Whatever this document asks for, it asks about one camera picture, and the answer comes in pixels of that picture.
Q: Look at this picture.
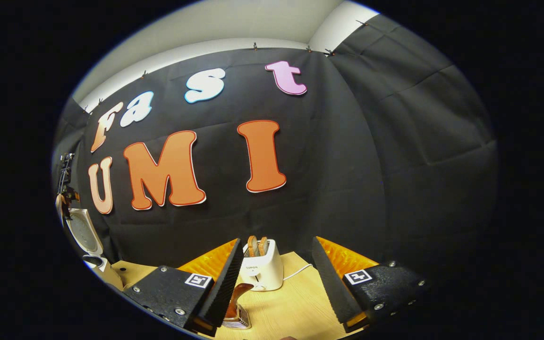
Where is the brown wooden spoon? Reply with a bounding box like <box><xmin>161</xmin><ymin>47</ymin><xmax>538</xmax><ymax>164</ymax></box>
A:
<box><xmin>225</xmin><ymin>282</ymin><xmax>255</xmax><ymax>323</ymax></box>

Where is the white rice cooker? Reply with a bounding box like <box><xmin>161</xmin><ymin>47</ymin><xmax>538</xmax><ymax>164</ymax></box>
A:
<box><xmin>67</xmin><ymin>208</ymin><xmax>124</xmax><ymax>291</ymax></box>

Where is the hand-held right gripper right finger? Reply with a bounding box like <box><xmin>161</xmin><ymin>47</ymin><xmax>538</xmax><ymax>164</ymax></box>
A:
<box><xmin>311</xmin><ymin>236</ymin><xmax>431</xmax><ymax>334</ymax></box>

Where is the white toaster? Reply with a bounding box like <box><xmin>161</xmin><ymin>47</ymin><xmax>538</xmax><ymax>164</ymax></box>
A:
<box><xmin>240</xmin><ymin>239</ymin><xmax>284</xmax><ymax>292</ymax></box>

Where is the white toaster cable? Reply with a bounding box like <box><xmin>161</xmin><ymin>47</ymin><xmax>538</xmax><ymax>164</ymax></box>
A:
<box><xmin>282</xmin><ymin>263</ymin><xmax>313</xmax><ymax>282</ymax></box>

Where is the black backdrop cloth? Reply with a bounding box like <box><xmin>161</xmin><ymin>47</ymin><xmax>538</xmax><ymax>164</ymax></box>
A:
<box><xmin>52</xmin><ymin>14</ymin><xmax>498</xmax><ymax>284</ymax></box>

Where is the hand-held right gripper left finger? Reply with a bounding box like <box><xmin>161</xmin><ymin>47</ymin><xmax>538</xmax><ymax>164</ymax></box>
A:
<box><xmin>123</xmin><ymin>238</ymin><xmax>245</xmax><ymax>337</ymax></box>

